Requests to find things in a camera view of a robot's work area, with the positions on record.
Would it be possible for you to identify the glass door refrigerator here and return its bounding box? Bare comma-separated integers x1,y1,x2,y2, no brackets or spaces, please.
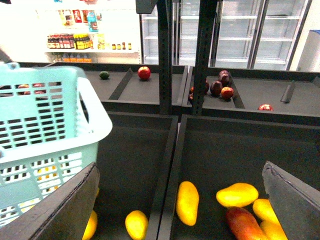
138,0,313,71

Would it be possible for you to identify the red yellow mango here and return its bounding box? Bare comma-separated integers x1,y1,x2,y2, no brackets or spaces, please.
225,206,268,240

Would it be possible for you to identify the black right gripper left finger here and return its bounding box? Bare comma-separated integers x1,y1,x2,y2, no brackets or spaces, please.
0,162,100,240

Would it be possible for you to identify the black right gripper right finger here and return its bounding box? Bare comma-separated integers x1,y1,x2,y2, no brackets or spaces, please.
262,161,320,240

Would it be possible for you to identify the white grocery shelf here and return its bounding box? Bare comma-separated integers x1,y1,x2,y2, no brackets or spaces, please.
34,0,142,64

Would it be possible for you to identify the light blue plastic basket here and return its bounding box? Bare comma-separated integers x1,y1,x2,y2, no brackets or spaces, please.
0,62,113,226

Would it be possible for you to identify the green avocado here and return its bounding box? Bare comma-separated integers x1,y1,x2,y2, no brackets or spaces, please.
99,71,110,80

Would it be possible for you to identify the black display shelf frame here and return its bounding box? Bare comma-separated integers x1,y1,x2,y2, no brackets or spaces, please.
17,0,320,240

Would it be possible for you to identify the dark red apple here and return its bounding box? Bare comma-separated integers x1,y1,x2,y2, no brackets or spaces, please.
210,81,223,97
218,70,230,87

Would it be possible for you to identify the orange red apple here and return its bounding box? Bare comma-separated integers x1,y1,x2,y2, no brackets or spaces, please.
220,87,234,101

